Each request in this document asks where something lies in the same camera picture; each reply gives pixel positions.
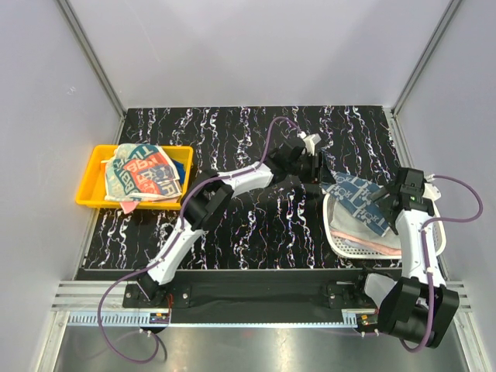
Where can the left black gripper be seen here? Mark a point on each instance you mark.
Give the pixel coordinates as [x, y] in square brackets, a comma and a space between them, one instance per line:
[318, 174]

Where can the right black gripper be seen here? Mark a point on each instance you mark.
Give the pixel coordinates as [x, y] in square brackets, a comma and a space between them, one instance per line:
[383, 203]

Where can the blue patterned white towel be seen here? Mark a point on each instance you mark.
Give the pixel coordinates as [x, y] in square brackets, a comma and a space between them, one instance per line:
[353, 193]

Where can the cream white towel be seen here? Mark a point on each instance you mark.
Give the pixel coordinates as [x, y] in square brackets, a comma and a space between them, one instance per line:
[344, 222]

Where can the pink towel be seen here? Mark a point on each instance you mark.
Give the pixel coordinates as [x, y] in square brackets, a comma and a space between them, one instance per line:
[377, 247]

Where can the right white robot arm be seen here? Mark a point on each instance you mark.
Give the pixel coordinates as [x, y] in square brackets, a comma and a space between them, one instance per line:
[417, 308]

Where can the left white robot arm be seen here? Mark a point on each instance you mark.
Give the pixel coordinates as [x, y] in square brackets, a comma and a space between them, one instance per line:
[204, 205]

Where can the black marble pattern mat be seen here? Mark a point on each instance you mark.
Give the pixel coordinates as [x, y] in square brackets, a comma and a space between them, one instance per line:
[276, 228]

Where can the white perforated plastic basket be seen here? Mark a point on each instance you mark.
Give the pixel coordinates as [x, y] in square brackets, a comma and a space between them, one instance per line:
[345, 248]

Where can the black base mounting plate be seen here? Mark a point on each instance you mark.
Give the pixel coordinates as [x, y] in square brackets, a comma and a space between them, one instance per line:
[255, 297]

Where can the teal and red lettered towel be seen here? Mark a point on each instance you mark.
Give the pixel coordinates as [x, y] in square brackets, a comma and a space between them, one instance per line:
[141, 172]

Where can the yellow plastic tray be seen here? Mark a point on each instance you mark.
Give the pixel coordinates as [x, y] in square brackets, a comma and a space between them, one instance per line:
[91, 191]

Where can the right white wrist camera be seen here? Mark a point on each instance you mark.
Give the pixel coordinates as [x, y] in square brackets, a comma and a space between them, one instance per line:
[431, 191]

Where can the right aluminium frame post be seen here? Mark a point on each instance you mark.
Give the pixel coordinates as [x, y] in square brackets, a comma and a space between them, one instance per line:
[438, 33]

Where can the aluminium frame post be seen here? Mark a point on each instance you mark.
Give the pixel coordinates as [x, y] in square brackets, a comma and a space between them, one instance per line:
[438, 33]
[87, 49]

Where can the slotted cable duct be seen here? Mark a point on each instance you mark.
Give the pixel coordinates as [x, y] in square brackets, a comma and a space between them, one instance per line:
[144, 319]

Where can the left aluminium frame post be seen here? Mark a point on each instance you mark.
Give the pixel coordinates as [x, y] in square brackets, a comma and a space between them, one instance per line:
[87, 49]

